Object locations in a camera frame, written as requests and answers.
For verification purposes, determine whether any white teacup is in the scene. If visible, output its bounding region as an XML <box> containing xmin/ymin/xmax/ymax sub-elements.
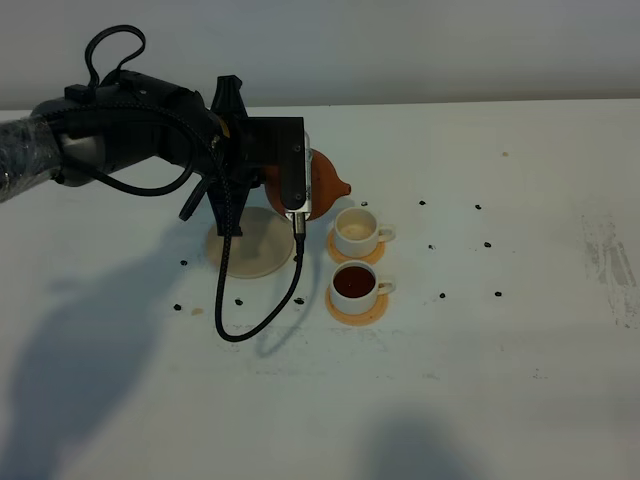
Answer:
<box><xmin>334</xmin><ymin>207</ymin><xmax>396</xmax><ymax>258</ymax></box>
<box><xmin>329</xmin><ymin>260</ymin><xmax>396</xmax><ymax>316</ymax></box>

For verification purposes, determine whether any orange coaster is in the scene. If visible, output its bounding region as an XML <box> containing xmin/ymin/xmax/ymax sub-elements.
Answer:
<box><xmin>325</xmin><ymin>285</ymin><xmax>389</xmax><ymax>327</ymax></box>
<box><xmin>326</xmin><ymin>230</ymin><xmax>386</xmax><ymax>264</ymax></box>

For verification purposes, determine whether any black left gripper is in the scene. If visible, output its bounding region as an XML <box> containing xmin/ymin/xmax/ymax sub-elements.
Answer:
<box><xmin>204</xmin><ymin>75</ymin><xmax>261</xmax><ymax>237</ymax></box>

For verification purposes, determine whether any orange near coaster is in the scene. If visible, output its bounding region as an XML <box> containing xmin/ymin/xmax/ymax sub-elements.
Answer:
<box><xmin>325</xmin><ymin>285</ymin><xmax>389</xmax><ymax>327</ymax></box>

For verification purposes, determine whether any brown clay teapot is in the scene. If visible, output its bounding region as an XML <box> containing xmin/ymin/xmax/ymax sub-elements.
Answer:
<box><xmin>263</xmin><ymin>149</ymin><xmax>351</xmax><ymax>221</ymax></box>

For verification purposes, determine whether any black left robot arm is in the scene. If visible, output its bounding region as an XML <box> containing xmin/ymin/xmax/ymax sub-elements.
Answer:
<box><xmin>1</xmin><ymin>71</ymin><xmax>255</xmax><ymax>236</ymax></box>

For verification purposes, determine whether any black braided left camera cable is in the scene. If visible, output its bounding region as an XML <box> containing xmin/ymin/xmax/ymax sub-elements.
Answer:
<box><xmin>29</xmin><ymin>99</ymin><xmax>307</xmax><ymax>344</ymax></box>

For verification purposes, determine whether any black left arm loop cable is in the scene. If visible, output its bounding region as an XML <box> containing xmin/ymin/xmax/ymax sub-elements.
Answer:
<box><xmin>49</xmin><ymin>24</ymin><xmax>211</xmax><ymax>222</ymax></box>

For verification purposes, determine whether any beige round teapot saucer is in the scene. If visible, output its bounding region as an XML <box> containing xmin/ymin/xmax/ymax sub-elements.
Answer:
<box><xmin>227</xmin><ymin>207</ymin><xmax>294</xmax><ymax>279</ymax></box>

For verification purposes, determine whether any white near teacup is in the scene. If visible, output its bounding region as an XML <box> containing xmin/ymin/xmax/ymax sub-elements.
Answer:
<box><xmin>329</xmin><ymin>260</ymin><xmax>396</xmax><ymax>316</ymax></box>

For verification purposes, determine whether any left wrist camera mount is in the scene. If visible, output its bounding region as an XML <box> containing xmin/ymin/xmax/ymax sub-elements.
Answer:
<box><xmin>233</xmin><ymin>117</ymin><xmax>312</xmax><ymax>219</ymax></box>

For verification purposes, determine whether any orange far coaster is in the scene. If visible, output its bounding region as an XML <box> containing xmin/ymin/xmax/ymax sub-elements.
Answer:
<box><xmin>326</xmin><ymin>230</ymin><xmax>386</xmax><ymax>264</ymax></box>

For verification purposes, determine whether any white far teacup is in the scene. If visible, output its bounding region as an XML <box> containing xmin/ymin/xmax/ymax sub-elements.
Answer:
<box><xmin>334</xmin><ymin>207</ymin><xmax>396</xmax><ymax>258</ymax></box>

